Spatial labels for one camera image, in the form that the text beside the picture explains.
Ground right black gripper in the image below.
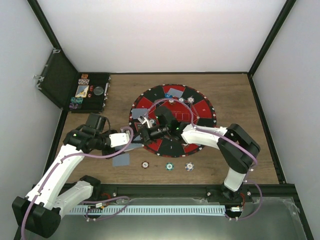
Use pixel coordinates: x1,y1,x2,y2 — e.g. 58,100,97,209
131,124,170,144

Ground triangular all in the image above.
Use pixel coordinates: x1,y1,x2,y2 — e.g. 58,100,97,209
134,122,142,132

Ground dealt blue backed card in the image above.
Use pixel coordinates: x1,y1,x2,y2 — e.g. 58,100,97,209
112,153,130,167

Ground brown 100 chip stack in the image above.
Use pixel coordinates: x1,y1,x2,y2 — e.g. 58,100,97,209
141,161,149,169

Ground teal chip stack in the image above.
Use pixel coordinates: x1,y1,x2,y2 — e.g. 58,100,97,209
165,162,174,171

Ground blue small blind button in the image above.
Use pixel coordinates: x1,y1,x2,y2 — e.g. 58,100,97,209
164,93,172,99

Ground purple chip stack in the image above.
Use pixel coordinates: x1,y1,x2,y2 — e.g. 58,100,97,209
185,162,195,172

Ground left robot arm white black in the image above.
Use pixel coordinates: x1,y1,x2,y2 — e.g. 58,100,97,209
12,113,134,240

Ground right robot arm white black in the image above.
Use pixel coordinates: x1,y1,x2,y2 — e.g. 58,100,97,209
138,106,261,202

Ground round red black poker mat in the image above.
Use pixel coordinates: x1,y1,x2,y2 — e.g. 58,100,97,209
129,84,217,158

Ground chips in case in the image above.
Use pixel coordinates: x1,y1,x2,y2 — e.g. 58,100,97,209
69,73,90,110

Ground clear round dealer button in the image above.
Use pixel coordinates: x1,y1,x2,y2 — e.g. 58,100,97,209
93,86,105,96

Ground card deck in case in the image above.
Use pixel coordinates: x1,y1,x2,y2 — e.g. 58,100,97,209
74,85,89,98

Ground black poker chip case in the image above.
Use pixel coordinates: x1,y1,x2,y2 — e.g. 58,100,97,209
34,49,111,113

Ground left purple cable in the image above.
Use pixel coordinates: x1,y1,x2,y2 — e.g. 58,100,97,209
20,126,137,240

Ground purple cable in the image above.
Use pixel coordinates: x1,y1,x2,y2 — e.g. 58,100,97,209
144,97,263,222
20,126,137,240

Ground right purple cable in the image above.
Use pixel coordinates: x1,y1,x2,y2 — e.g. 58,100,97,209
144,97,263,222

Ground light blue slotted cable duct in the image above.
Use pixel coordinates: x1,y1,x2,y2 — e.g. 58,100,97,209
68,205,226,217

